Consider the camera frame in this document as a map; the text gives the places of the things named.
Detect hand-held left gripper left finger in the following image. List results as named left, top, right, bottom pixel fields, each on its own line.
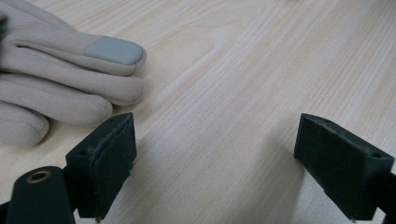
left=64, top=111, right=138, bottom=222

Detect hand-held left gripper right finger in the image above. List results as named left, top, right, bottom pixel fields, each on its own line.
left=293, top=113, right=396, bottom=222

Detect beige glove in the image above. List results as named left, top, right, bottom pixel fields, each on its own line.
left=0, top=0, right=148, bottom=147

